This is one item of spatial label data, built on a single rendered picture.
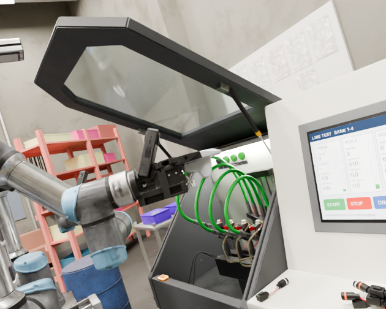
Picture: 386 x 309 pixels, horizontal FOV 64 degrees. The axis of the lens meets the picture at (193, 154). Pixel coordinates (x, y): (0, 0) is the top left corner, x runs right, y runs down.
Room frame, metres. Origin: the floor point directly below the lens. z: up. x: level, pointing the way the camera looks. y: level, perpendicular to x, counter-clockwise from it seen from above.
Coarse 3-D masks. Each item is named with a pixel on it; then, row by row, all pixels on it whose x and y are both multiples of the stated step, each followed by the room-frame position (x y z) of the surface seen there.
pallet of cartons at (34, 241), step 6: (24, 234) 6.92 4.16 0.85; (30, 234) 6.82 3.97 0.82; (36, 234) 6.89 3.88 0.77; (42, 234) 6.96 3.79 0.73; (24, 240) 6.73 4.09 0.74; (30, 240) 6.80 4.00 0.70; (36, 240) 6.86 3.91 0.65; (42, 240) 6.93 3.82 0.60; (24, 246) 6.71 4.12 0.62; (30, 246) 6.77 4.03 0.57; (36, 246) 6.84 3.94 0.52; (42, 246) 6.62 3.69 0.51; (30, 252) 6.40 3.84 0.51; (48, 252) 6.59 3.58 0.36; (48, 258) 6.56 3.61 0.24; (60, 264) 6.66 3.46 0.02
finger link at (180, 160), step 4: (196, 152) 0.67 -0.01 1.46; (180, 156) 0.66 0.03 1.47; (184, 156) 0.66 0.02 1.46; (188, 156) 0.66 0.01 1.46; (192, 156) 0.67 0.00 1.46; (196, 156) 0.67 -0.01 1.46; (200, 156) 0.67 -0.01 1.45; (168, 160) 0.66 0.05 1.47; (172, 160) 0.66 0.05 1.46; (176, 160) 0.66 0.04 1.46; (180, 160) 0.66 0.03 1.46; (184, 160) 0.66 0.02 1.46; (188, 160) 0.67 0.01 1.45; (192, 160) 0.67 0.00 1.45; (168, 164) 0.67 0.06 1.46; (176, 164) 0.66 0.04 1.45; (180, 164) 0.68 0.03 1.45
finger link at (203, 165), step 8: (200, 152) 0.67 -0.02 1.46; (208, 152) 0.68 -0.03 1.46; (216, 152) 0.69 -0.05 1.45; (200, 160) 0.68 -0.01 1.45; (208, 160) 0.68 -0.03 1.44; (184, 168) 0.68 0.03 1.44; (192, 168) 0.68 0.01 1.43; (200, 168) 0.68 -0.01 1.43; (208, 168) 0.68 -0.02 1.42; (208, 176) 0.68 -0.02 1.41
